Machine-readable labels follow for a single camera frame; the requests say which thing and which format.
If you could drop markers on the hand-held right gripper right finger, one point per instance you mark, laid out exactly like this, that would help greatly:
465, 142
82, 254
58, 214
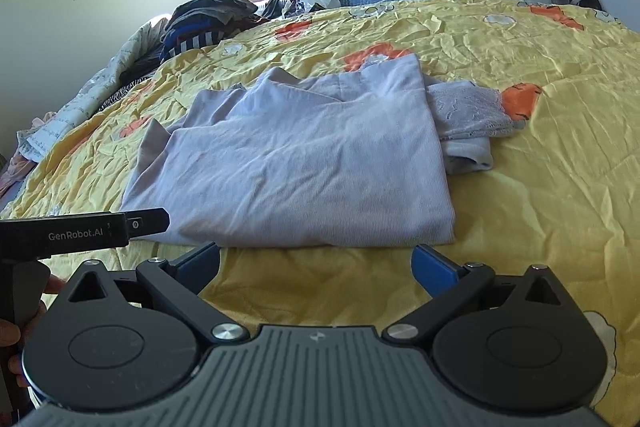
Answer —
434, 271

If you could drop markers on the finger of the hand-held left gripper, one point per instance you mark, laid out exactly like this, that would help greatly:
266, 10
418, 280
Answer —
147, 222

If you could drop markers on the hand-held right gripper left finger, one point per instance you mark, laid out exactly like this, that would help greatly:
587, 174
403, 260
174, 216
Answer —
197, 264

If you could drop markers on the lavender shirt with lace sleeves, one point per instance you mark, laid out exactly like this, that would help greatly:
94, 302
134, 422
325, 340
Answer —
300, 157

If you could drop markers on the stack of folded dark clothes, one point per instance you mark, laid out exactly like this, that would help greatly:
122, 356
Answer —
210, 24

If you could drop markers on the person's left hand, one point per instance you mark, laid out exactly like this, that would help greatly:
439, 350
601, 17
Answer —
10, 337

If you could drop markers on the pink cloth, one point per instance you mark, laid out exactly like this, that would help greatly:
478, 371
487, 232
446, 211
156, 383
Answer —
15, 174

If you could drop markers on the yellow printed blanket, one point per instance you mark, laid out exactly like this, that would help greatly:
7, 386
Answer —
550, 207

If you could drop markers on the zebra striped cloth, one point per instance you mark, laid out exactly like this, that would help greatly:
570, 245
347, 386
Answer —
125, 91

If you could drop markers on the white script-print quilt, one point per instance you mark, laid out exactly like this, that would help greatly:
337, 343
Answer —
100, 92

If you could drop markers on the white plastic bag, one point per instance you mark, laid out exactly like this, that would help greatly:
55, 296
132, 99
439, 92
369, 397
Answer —
310, 2

